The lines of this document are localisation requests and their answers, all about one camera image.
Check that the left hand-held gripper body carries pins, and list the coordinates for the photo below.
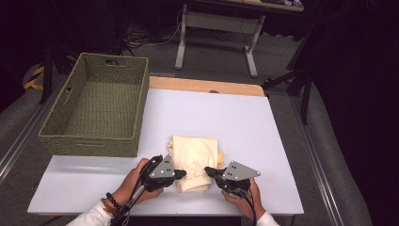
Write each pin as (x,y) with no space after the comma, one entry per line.
(160,171)

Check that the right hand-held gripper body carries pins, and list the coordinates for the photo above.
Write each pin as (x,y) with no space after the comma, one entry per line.
(240,175)

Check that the cream baby pants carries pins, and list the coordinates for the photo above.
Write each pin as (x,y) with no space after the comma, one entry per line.
(194,153)

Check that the green woven basket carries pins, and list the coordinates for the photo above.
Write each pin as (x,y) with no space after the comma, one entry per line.
(94,109)

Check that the person's right hand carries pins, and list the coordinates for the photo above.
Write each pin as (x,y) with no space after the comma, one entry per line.
(247,204)

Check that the person's left hand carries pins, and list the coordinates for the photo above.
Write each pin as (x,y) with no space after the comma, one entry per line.
(131,188)

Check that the wooden table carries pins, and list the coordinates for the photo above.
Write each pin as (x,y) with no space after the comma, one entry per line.
(204,85)

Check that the black tripod stand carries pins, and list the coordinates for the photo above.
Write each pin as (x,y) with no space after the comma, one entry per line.
(302,81)

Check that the desk with white legs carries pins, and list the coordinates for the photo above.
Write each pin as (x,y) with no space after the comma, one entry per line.
(219,23)

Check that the black metal stand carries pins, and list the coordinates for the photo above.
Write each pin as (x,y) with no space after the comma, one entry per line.
(47,75)

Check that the colourful items on desk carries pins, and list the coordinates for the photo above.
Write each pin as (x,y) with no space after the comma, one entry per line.
(288,3)

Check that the metal floor rail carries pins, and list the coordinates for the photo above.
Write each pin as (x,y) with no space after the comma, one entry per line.
(28,128)
(316,157)

